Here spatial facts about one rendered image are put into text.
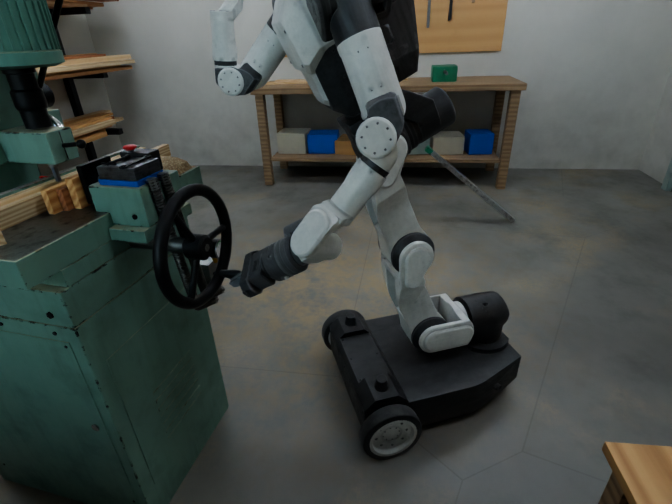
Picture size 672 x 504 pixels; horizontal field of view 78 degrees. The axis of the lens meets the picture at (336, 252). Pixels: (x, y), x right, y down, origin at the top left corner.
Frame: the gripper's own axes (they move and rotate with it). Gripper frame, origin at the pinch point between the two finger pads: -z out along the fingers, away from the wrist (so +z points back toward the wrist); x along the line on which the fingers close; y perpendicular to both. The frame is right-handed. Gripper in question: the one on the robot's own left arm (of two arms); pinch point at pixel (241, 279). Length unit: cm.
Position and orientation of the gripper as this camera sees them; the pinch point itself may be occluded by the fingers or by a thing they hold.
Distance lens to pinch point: 103.8
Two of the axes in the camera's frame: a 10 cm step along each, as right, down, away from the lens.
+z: 8.2, -3.7, -4.4
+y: -5.7, -5.4, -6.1
